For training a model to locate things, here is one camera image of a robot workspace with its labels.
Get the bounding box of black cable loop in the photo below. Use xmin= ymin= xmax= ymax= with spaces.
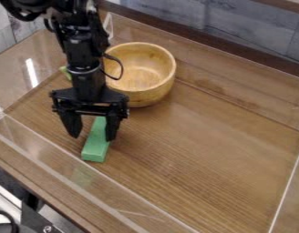
xmin=0 ymin=208 xmax=20 ymax=233

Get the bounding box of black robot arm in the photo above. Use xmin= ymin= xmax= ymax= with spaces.
xmin=0 ymin=0 xmax=129 ymax=141

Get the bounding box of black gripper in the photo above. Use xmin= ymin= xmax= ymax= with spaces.
xmin=49 ymin=87 xmax=129 ymax=141

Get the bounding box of green rectangular block stick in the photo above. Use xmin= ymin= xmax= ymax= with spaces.
xmin=81 ymin=116 xmax=109 ymax=163

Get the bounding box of light wooden bowl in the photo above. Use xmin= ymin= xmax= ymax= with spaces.
xmin=104 ymin=42 xmax=178 ymax=107

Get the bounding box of red plush strawberry toy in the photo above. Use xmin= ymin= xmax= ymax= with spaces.
xmin=60 ymin=66 xmax=72 ymax=81

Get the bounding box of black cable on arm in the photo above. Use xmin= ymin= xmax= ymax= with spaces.
xmin=101 ymin=52 xmax=125 ymax=81

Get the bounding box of black table clamp mount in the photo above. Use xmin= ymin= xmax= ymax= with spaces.
xmin=20 ymin=202 xmax=64 ymax=233

